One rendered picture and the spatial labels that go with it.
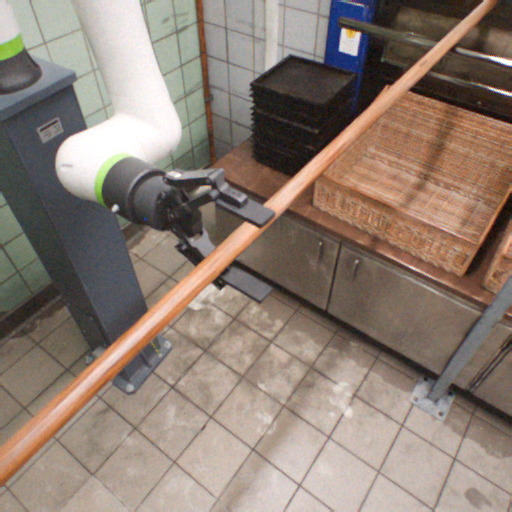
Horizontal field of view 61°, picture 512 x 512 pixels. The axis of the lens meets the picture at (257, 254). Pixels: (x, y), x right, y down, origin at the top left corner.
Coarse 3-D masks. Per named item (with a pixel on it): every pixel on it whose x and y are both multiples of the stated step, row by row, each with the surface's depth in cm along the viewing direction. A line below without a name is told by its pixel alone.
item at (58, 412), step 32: (416, 64) 96; (384, 96) 87; (352, 128) 80; (320, 160) 74; (288, 192) 69; (224, 256) 60; (192, 288) 57; (160, 320) 54; (128, 352) 51; (96, 384) 49; (64, 416) 46; (0, 448) 44; (32, 448) 44; (0, 480) 43
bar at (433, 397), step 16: (368, 32) 118; (384, 32) 116; (400, 32) 114; (416, 48) 114; (432, 48) 111; (464, 48) 107; (480, 64) 107; (496, 64) 104; (496, 304) 120; (480, 320) 128; (496, 320) 124; (480, 336) 131; (464, 352) 140; (448, 368) 149; (416, 384) 172; (432, 384) 172; (448, 384) 155; (416, 400) 167; (432, 400) 167; (448, 400) 168
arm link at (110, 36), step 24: (72, 0) 60; (96, 0) 59; (120, 0) 60; (96, 24) 61; (120, 24) 62; (144, 24) 65; (96, 48) 64; (120, 48) 64; (144, 48) 66; (120, 72) 66; (144, 72) 67; (120, 96) 68; (144, 96) 69; (168, 96) 73; (120, 120) 71; (144, 120) 71; (168, 120) 73; (144, 144) 71; (168, 144) 75
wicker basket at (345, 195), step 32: (416, 96) 156; (384, 128) 168; (416, 128) 161; (448, 128) 154; (480, 128) 148; (352, 160) 167; (384, 160) 173; (416, 160) 165; (448, 160) 159; (480, 160) 152; (320, 192) 150; (352, 192) 141; (384, 192) 160; (416, 192) 161; (448, 192) 161; (480, 192) 157; (352, 224) 149; (384, 224) 141; (416, 224) 133; (448, 224) 149; (480, 224) 149; (416, 256) 140; (448, 256) 139
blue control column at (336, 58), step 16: (336, 0) 152; (352, 0) 149; (368, 0) 146; (336, 16) 156; (352, 16) 152; (368, 16) 149; (336, 32) 159; (336, 48) 163; (336, 64) 167; (352, 64) 163; (352, 112) 176
